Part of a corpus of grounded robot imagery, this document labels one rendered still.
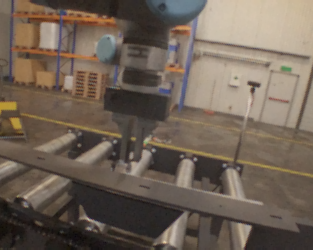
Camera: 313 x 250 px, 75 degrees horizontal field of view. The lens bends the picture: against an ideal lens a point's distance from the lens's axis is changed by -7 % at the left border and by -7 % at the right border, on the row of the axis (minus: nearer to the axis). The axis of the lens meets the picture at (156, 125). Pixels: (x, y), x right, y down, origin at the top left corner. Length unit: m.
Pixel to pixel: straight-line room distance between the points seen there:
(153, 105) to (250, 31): 9.49
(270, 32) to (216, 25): 2.16
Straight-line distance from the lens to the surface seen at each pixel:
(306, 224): 0.67
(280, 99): 9.94
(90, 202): 0.71
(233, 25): 9.80
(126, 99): 0.43
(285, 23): 10.24
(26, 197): 1.01
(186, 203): 0.55
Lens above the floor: 1.47
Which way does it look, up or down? 14 degrees down
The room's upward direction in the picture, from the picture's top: 9 degrees clockwise
